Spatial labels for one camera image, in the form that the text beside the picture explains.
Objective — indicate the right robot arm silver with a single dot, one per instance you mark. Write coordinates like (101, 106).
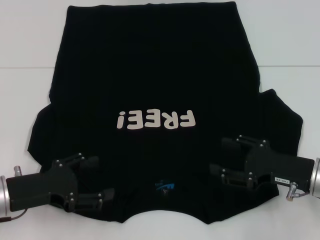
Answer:
(316, 177)

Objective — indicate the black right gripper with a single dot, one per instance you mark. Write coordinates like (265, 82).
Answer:
(280, 170)

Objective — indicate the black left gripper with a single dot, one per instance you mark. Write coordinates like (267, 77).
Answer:
(37, 187)

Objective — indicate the black shirt with FREE print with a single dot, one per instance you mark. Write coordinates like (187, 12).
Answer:
(155, 75)

